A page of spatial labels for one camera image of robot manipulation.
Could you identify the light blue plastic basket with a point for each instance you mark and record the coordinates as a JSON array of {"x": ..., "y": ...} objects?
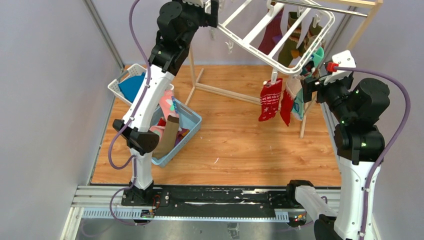
[{"x": 188, "y": 120}]

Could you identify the teal and white sock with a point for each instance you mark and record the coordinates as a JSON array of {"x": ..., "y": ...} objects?
[{"x": 308, "y": 71}]

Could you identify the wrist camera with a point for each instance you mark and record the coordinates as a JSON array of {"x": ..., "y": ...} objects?
[
  {"x": 338, "y": 62},
  {"x": 197, "y": 3}
]

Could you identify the blue cloth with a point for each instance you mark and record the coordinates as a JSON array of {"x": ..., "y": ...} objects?
[{"x": 131, "y": 86}]

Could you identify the white clip sock hanger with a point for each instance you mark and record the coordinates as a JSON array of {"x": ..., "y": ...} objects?
[{"x": 283, "y": 34}]

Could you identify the purple striped sock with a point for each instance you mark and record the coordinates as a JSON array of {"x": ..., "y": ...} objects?
[{"x": 180, "y": 135}]

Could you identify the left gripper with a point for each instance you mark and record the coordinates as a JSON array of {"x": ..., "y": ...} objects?
[{"x": 207, "y": 19}]

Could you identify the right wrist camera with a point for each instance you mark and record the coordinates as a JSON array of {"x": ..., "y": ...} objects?
[{"x": 338, "y": 62}]

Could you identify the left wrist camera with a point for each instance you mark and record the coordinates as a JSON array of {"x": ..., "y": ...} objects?
[{"x": 197, "y": 3}]

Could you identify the maroon striped sock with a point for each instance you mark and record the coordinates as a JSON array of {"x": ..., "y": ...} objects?
[{"x": 272, "y": 30}]

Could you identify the pink patterned sock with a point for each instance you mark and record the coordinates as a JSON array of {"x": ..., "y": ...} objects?
[{"x": 168, "y": 107}]

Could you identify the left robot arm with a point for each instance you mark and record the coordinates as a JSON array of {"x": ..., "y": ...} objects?
[{"x": 177, "y": 22}]

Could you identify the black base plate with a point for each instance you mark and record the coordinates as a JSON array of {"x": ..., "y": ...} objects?
[{"x": 218, "y": 203}]

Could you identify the red patterned sock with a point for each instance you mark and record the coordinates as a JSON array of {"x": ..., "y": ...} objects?
[{"x": 270, "y": 99}]

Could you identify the wooden drying rack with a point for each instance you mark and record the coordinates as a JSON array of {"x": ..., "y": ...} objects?
[{"x": 351, "y": 43}]

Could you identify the white plastic basket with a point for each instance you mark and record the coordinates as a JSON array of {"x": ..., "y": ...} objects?
[{"x": 144, "y": 87}]

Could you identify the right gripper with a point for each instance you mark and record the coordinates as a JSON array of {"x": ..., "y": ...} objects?
[{"x": 310, "y": 84}]

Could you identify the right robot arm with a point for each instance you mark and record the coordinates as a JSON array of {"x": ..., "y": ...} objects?
[{"x": 359, "y": 146}]

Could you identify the olive striped sock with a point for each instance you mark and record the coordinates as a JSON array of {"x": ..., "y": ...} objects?
[{"x": 294, "y": 47}]

